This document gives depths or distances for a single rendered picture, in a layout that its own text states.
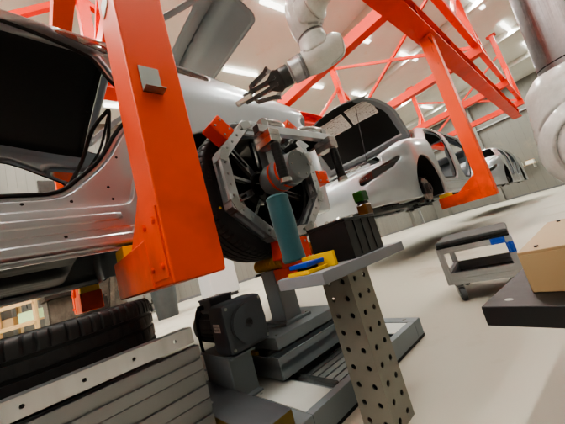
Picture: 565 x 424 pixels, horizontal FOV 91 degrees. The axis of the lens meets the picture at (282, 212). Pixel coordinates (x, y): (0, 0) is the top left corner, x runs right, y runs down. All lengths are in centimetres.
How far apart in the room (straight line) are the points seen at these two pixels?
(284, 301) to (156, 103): 92
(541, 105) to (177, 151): 84
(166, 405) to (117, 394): 13
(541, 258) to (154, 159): 94
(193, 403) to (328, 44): 118
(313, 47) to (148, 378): 112
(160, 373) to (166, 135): 66
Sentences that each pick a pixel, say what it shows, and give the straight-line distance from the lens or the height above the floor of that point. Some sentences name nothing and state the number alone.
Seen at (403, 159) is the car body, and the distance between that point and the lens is 385.
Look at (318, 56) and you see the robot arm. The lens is 111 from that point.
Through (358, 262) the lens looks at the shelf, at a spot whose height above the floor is 44.
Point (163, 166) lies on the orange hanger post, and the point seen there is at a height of 85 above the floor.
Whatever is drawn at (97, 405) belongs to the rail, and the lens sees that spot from 87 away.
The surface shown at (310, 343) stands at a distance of 122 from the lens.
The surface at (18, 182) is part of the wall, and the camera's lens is 1078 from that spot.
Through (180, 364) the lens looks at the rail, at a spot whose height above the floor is 31.
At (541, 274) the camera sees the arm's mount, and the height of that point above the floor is 33.
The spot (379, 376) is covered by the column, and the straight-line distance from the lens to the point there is 87.
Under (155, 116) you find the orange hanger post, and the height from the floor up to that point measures 101.
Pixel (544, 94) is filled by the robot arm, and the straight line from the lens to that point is 63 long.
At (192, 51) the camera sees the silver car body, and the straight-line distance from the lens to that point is 370.
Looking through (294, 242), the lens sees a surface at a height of 55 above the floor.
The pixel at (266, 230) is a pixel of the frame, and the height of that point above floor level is 63.
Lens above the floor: 51
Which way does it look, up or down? 9 degrees up
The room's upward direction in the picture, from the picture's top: 16 degrees counter-clockwise
